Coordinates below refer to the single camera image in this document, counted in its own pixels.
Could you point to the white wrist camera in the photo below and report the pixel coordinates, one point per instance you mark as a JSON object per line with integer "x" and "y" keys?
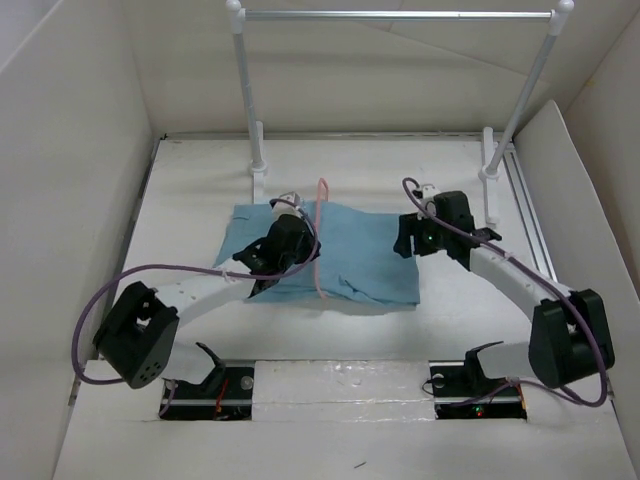
{"x": 426, "y": 194}
{"x": 289, "y": 203}

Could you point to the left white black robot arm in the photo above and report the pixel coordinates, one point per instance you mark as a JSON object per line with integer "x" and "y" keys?
{"x": 138, "y": 335}

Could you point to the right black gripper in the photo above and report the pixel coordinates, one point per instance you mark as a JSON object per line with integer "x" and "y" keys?
{"x": 409, "y": 224}

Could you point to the light blue trousers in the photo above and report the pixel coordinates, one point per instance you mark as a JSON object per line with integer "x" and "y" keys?
{"x": 356, "y": 263}

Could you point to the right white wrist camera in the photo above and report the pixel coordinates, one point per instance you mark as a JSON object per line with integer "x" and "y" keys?
{"x": 426, "y": 194}

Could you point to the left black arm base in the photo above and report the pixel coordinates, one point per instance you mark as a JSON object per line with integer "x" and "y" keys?
{"x": 232, "y": 400}

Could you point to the aluminium rail right side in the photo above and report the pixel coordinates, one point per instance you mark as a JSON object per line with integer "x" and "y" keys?
{"x": 539, "y": 252}

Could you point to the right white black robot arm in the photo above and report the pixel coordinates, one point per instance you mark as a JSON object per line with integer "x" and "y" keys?
{"x": 569, "y": 338}

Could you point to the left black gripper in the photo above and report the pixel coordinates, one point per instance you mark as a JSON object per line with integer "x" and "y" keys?
{"x": 308, "y": 238}

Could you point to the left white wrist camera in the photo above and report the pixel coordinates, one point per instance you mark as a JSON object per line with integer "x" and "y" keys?
{"x": 289, "y": 203}

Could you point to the white and silver clothes rack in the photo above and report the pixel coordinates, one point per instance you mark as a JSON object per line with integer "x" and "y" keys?
{"x": 492, "y": 153}

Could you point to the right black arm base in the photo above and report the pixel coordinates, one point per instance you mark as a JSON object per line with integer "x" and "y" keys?
{"x": 457, "y": 395}

